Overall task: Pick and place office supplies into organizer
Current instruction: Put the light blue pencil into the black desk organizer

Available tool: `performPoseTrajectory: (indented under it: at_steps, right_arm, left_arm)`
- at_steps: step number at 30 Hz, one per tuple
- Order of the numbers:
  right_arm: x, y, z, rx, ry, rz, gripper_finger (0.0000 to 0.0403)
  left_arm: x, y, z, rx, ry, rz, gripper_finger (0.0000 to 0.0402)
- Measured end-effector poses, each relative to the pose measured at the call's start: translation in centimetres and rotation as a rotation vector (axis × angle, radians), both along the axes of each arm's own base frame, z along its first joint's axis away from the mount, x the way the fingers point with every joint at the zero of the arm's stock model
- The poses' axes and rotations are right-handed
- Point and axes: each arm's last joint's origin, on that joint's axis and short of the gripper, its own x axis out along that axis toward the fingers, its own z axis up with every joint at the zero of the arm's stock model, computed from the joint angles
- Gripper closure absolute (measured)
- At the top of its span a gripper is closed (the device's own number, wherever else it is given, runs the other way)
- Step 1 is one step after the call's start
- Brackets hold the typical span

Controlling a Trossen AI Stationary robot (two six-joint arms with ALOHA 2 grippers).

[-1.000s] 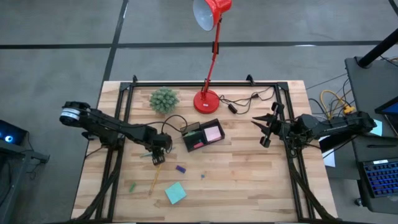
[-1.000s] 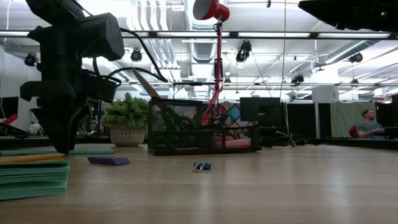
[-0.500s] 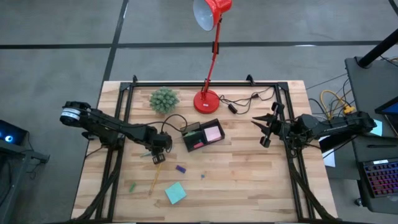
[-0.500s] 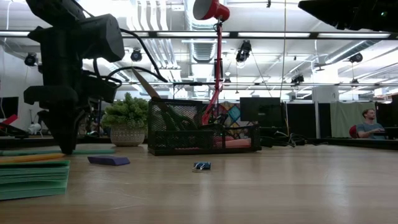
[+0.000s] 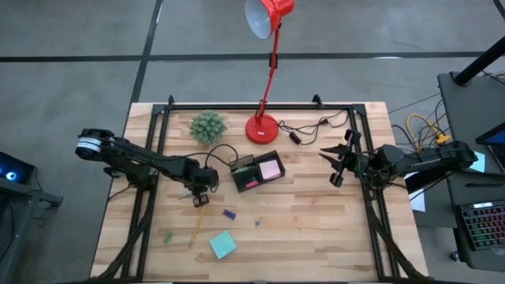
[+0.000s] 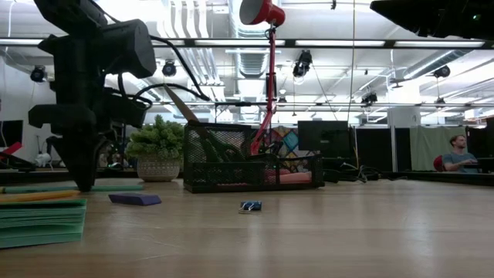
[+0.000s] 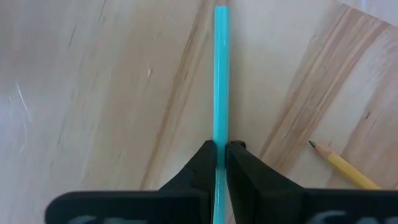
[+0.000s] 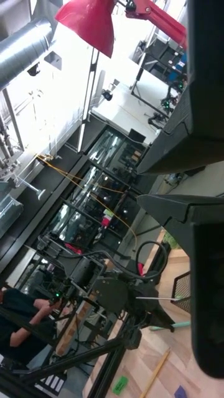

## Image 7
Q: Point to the yellow pencil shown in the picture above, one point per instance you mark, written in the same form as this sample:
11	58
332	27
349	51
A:
345	168

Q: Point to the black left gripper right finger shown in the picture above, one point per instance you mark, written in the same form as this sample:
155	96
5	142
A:
280	208

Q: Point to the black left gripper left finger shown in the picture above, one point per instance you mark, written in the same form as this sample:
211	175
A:
140	208

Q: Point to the teal pen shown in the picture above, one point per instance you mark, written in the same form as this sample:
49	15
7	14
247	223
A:
221	77

